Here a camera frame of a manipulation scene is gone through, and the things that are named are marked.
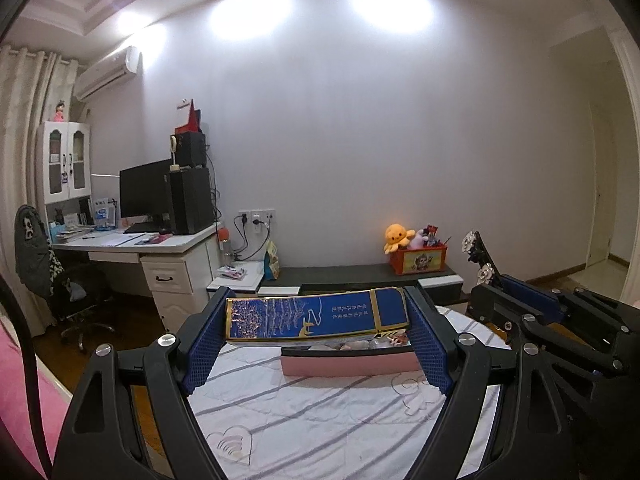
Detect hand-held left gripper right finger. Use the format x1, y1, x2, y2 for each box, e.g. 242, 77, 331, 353
401, 285, 583, 480

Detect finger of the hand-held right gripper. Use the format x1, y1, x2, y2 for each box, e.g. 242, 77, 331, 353
461, 230, 506, 286
470, 274, 628, 356

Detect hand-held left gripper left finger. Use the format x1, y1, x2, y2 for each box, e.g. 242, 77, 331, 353
51, 286, 237, 480

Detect blue gold box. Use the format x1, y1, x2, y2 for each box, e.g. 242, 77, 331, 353
224, 286, 412, 345

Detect red storage box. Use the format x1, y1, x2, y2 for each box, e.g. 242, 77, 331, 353
390, 245, 449, 276

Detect orange octopus plush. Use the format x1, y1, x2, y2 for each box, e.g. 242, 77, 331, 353
384, 223, 416, 253

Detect white desk with drawers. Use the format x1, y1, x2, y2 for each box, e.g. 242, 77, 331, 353
50, 220, 223, 333

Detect clear bottle with orange cap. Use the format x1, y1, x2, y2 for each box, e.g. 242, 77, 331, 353
218, 228, 236, 267

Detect yellow blue snack bag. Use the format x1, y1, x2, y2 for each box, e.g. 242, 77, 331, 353
262, 240, 282, 281

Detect low dark bench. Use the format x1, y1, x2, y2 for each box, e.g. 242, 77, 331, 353
206, 260, 471, 311

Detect white striped bed sheet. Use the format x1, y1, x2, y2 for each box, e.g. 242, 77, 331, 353
165, 305, 506, 480

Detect white door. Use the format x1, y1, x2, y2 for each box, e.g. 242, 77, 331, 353
585, 100, 631, 268

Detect black computer tower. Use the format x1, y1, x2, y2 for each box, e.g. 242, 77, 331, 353
167, 166, 216, 236

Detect blue white box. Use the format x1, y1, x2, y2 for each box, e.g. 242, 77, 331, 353
94, 197, 117, 231

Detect black computer monitor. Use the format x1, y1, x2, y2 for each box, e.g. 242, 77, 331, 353
119, 159, 175, 233

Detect pink cloth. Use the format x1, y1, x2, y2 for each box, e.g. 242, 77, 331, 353
0, 310, 76, 480

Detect office chair with draped garment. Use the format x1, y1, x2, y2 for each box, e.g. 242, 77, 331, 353
14, 204, 118, 351

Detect black speaker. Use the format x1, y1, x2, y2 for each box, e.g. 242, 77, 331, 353
172, 131, 207, 169

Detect white glass-door cabinet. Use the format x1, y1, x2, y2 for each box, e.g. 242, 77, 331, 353
36, 121, 93, 206

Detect red paper items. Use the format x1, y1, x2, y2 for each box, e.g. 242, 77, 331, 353
175, 99, 202, 134

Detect beige curtain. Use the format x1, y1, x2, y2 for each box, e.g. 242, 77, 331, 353
0, 45, 78, 281

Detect white air conditioner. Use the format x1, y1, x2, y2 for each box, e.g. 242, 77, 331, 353
74, 46, 142, 101

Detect black power cables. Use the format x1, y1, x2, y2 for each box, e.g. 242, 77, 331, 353
232, 215, 271, 261

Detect white wall socket strip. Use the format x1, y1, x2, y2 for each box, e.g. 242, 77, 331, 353
238, 207, 276, 226

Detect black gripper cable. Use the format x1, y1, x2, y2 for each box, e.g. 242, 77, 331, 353
0, 275, 56, 480

